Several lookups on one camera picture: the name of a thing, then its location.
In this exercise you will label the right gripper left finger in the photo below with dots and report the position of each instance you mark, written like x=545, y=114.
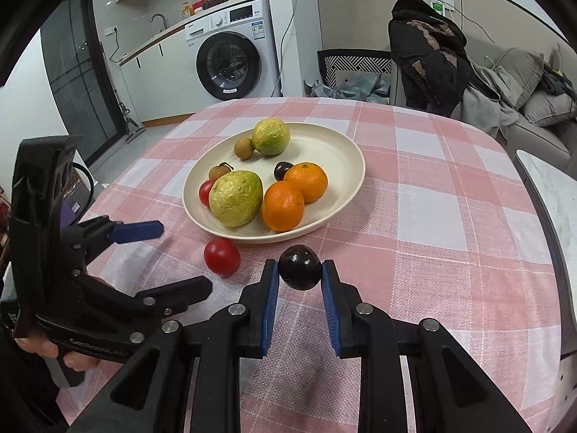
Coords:
x=186, y=377

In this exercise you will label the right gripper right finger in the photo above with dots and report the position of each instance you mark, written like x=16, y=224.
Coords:
x=411, y=367

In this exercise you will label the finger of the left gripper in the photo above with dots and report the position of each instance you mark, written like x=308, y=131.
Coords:
x=96, y=235
x=101, y=311

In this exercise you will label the red cherry tomato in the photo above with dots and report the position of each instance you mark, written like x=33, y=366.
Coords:
x=222, y=257
x=204, y=191

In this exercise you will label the brown longan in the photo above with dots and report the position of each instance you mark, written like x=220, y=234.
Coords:
x=244, y=148
x=219, y=170

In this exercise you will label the large yellow-green guava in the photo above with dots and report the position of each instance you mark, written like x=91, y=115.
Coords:
x=236, y=198

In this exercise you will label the dark cherry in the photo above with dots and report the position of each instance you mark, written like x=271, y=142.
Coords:
x=300, y=267
x=281, y=169

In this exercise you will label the orange tangerine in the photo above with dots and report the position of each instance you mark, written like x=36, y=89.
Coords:
x=283, y=207
x=309, y=178

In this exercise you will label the green-yellow citrus fruit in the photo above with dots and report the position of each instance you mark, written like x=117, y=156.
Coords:
x=270, y=136

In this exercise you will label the person's left hand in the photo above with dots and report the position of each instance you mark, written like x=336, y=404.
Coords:
x=37, y=343

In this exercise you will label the black glass door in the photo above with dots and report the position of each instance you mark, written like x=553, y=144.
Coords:
x=79, y=80

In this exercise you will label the pink checkered tablecloth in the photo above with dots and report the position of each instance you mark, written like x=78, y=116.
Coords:
x=442, y=228

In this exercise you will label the white kitchen cabinet counter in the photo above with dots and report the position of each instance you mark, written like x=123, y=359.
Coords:
x=161, y=76

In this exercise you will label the kitchen faucet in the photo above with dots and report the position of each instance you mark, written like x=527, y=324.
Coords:
x=158, y=23

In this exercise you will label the white washing machine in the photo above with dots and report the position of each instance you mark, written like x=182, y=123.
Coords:
x=234, y=54

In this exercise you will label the yellow bottle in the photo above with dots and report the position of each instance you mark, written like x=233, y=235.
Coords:
x=187, y=11

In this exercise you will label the cream round plate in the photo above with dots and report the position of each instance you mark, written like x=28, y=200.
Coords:
x=336, y=154

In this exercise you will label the grey sofa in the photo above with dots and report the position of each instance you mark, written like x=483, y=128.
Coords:
x=555, y=144

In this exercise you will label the grey blanket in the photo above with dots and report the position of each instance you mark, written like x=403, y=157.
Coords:
x=489, y=101

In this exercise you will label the grey cushion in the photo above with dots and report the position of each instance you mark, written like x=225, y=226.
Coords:
x=543, y=109
x=526, y=68

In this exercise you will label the black jacket on chair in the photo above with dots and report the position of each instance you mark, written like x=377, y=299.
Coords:
x=430, y=52

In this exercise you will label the black patterned basket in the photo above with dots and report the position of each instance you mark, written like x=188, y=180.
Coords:
x=354, y=74

